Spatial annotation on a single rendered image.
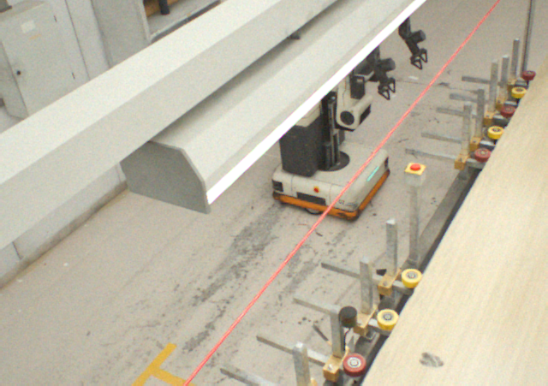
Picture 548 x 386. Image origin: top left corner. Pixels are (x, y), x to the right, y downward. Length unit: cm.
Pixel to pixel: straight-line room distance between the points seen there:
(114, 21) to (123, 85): 393
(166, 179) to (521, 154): 285
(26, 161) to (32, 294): 390
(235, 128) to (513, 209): 241
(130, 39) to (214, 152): 385
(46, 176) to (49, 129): 5
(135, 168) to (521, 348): 190
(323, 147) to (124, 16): 161
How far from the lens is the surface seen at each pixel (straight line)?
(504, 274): 269
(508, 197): 310
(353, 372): 231
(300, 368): 209
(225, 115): 71
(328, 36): 90
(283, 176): 439
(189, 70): 66
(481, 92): 355
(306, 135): 413
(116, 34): 459
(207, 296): 396
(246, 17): 75
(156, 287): 413
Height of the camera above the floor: 271
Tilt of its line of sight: 34 degrees down
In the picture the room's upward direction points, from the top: 8 degrees counter-clockwise
